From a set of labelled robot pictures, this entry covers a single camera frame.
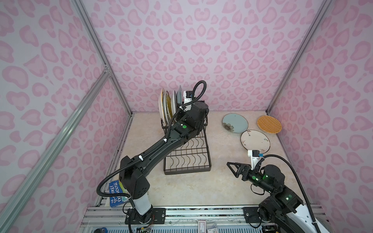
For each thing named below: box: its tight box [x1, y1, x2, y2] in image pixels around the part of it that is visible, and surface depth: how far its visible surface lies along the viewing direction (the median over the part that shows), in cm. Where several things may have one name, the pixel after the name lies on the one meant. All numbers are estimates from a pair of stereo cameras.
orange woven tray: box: [256, 115, 283, 134], surface depth 113 cm
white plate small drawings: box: [240, 129, 272, 154], surface depth 103 cm
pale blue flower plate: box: [221, 113, 249, 134], surface depth 113 cm
